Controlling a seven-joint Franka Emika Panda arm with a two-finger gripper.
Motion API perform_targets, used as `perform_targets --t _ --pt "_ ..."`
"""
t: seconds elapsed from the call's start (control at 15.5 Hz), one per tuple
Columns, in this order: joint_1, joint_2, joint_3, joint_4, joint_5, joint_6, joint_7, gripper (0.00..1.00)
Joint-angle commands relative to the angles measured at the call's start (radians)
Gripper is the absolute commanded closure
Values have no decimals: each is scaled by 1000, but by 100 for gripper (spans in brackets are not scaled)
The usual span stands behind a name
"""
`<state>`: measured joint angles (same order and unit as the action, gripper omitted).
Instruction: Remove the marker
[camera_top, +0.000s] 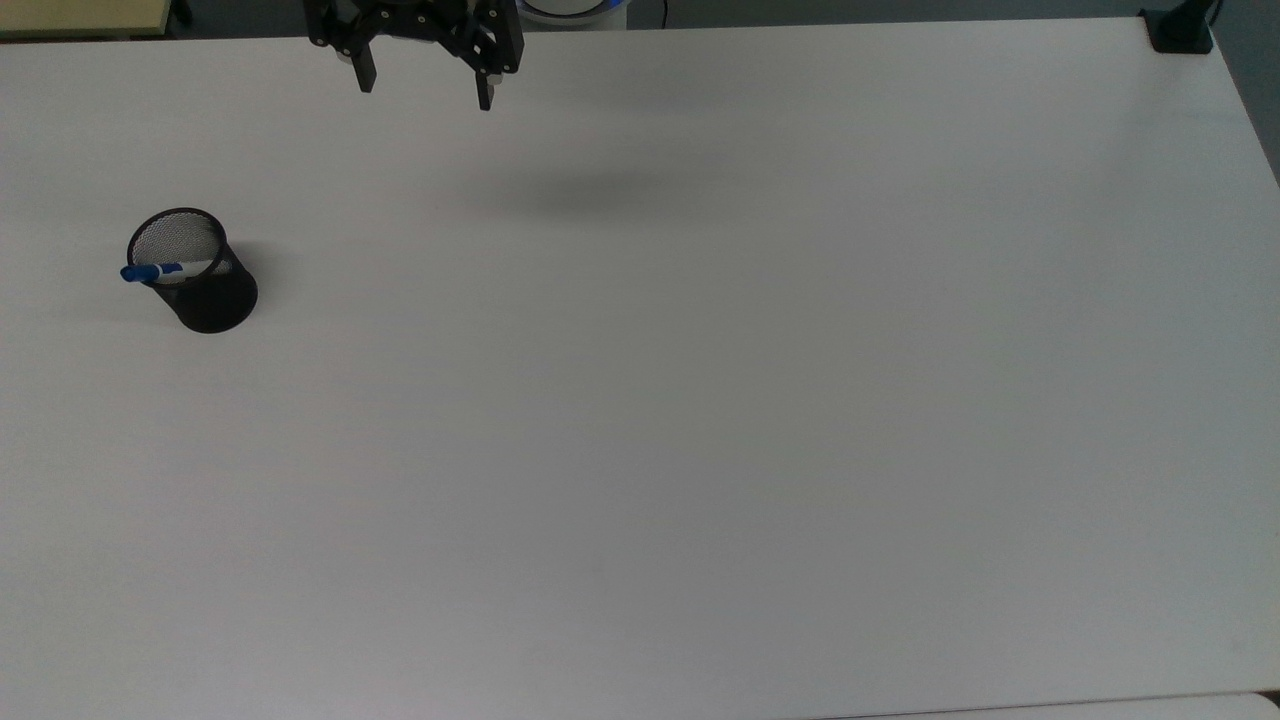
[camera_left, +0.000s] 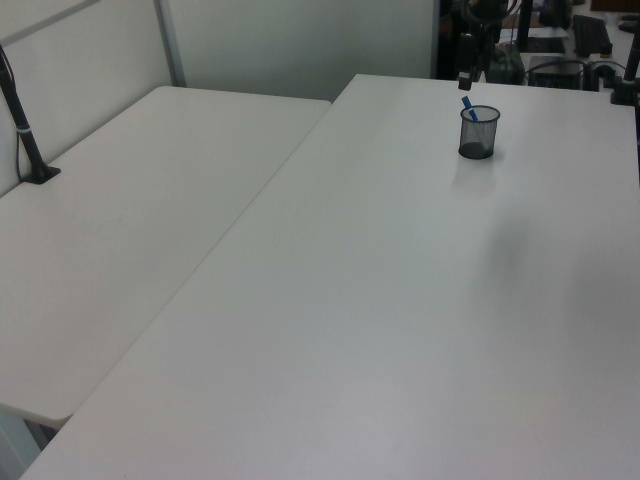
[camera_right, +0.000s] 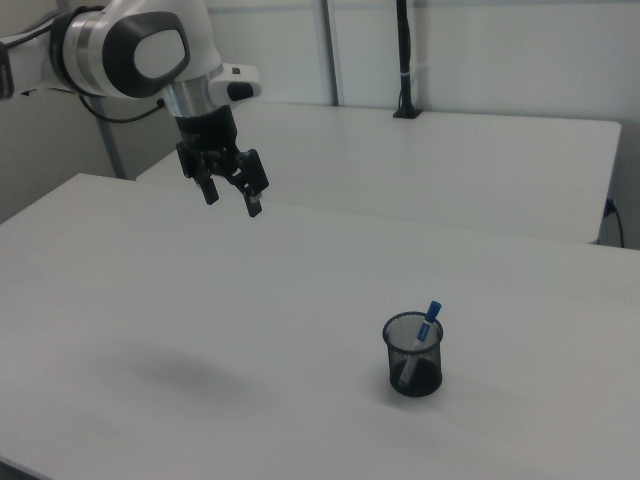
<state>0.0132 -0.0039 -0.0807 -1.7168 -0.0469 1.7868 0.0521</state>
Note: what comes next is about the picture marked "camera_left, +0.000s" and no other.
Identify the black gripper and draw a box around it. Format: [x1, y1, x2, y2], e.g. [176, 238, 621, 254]
[457, 0, 504, 92]

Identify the black mesh pen cup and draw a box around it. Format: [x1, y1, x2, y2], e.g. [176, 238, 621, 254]
[458, 104, 501, 161]

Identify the black box device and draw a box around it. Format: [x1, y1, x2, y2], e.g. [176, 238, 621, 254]
[528, 55, 587, 89]

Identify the black office chair back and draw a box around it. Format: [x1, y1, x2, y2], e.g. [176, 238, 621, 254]
[572, 14, 614, 57]

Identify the black clamp stand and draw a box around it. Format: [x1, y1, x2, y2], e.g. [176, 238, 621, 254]
[608, 29, 640, 107]

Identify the grey metal partition post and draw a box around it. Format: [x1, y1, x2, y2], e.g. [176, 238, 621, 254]
[153, 0, 187, 88]

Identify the grey partition rail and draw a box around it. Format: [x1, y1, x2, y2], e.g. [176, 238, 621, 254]
[0, 0, 104, 47]

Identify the black camera stand pole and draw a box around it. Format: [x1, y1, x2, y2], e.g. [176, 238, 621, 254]
[0, 43, 62, 187]

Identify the thin black stand cable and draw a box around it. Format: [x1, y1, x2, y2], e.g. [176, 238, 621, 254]
[0, 44, 24, 182]

